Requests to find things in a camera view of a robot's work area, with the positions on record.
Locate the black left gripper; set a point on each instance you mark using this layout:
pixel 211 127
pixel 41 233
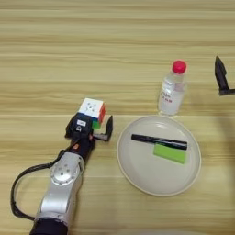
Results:
pixel 82 147

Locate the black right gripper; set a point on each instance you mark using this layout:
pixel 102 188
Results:
pixel 228 91

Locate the multicolour puzzle cube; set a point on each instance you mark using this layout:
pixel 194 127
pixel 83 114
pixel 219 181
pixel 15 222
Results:
pixel 91 108

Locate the clear bottle with red cap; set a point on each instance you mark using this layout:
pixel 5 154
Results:
pixel 173 91

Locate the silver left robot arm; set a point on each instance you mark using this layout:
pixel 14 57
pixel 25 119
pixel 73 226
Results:
pixel 61 183

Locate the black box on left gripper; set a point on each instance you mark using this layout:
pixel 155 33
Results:
pixel 80 124

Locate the black marker pen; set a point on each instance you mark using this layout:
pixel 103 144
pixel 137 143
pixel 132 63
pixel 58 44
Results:
pixel 159 141

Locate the round beige plate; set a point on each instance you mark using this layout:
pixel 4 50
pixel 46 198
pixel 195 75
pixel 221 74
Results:
pixel 143 171

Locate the green rectangular block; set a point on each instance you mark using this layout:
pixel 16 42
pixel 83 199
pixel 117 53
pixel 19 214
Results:
pixel 171 154

